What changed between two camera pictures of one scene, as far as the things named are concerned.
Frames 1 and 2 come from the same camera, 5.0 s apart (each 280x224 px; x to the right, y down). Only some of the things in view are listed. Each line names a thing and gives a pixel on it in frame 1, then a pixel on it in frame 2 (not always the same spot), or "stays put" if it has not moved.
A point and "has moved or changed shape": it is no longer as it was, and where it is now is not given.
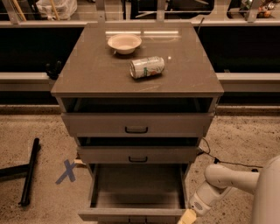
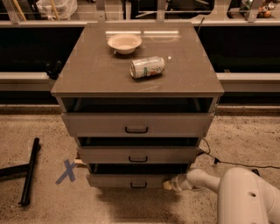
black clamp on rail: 52,69 stays put
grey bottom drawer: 136,193 has moved or changed shape
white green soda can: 146,66 stays put
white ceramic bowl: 125,44 stays put
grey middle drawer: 138,150 stays put
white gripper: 200,203 to 177,183
